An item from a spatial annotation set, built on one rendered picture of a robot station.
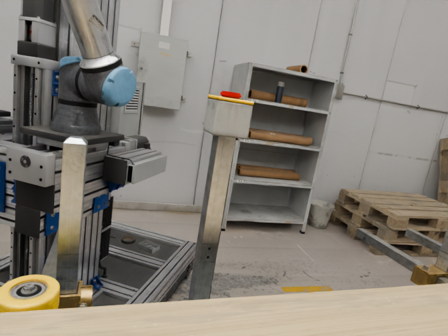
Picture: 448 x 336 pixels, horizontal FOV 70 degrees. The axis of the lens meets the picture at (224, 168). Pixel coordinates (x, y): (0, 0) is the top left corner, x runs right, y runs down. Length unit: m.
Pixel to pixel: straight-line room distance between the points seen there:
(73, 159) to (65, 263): 0.19
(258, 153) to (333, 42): 1.39
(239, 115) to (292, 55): 2.96
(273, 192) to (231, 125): 3.07
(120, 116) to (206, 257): 0.97
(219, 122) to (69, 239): 0.33
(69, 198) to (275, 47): 3.04
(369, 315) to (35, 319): 0.51
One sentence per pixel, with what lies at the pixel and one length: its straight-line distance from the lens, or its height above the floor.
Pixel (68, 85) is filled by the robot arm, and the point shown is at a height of 1.18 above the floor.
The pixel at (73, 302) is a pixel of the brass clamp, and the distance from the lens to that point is 0.69.
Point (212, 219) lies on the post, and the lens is 0.65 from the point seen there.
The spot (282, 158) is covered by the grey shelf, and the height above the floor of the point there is 0.69.
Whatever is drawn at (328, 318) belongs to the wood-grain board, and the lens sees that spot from 0.60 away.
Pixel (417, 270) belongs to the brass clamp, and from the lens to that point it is 1.12.
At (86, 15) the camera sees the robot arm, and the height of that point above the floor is 1.37.
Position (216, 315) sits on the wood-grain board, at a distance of 0.53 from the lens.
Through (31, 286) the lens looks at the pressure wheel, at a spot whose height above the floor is 0.91.
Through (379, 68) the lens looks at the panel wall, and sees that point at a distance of 4.12.
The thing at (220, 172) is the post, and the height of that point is 1.08.
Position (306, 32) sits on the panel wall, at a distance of 3.63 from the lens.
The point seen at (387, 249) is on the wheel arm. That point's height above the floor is 0.82.
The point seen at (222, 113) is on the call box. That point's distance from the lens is 0.58.
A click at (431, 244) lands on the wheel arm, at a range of 1.44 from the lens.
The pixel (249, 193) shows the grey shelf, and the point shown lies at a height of 0.26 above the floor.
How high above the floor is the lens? 1.22
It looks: 12 degrees down
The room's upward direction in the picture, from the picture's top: 9 degrees clockwise
